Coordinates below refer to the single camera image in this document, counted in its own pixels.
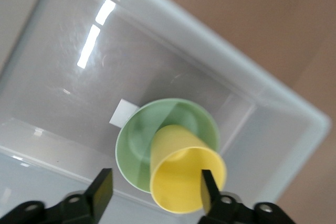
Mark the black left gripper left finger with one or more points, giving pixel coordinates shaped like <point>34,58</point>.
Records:
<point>78,208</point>

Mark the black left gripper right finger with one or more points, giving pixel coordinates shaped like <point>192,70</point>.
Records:
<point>231,211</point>

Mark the yellow plastic cup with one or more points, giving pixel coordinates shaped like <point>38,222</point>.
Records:
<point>178,182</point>

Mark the green bowl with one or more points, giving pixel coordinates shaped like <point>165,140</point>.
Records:
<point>131,150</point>

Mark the white paper label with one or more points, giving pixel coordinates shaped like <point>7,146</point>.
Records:
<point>123,113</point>

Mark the clear plastic bin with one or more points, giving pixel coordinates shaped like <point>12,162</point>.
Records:
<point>65,64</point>

